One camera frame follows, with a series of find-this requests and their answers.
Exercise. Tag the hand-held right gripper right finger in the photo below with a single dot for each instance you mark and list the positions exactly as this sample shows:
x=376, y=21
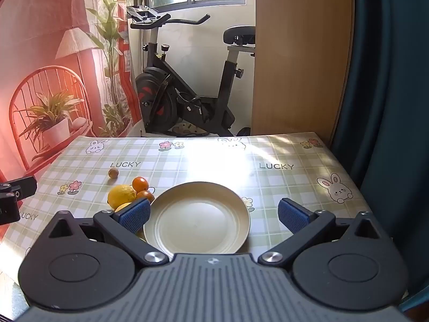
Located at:
x=291, y=216

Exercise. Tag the cream round bowl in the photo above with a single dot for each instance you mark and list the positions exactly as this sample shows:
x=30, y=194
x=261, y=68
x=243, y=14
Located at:
x=201, y=218

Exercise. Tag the yellow lemon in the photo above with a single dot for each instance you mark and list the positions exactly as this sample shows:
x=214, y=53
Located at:
x=122, y=207
x=120, y=196

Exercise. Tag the small brown round fruit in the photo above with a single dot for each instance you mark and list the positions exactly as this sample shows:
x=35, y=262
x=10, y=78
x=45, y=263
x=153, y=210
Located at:
x=113, y=173

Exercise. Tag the bright orange tangerine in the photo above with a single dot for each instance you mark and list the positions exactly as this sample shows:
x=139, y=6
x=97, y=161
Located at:
x=139, y=183

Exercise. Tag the green checked tablecloth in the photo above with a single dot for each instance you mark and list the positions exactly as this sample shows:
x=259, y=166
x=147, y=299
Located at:
x=201, y=161

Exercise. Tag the pair of shoes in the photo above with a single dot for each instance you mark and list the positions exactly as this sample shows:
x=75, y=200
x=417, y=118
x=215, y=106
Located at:
x=187, y=129

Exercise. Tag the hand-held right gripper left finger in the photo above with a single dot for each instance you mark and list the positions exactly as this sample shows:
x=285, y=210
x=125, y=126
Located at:
x=135, y=216

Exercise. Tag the wooden panel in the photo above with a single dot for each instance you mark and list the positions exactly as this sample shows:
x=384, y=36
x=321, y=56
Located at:
x=301, y=57

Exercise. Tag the dark mottled orange tangerine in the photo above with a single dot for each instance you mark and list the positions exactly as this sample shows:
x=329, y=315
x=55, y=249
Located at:
x=145, y=195

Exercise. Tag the black exercise bike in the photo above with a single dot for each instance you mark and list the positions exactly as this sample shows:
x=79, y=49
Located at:
x=157, y=97

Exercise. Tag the dark teal curtain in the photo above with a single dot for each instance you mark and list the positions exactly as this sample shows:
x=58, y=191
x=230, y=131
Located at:
x=385, y=107

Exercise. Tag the red printed wall backdrop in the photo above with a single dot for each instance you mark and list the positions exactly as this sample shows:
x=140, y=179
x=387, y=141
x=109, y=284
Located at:
x=40, y=13

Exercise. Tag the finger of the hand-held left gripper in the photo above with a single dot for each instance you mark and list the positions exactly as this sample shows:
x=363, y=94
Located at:
x=23, y=187

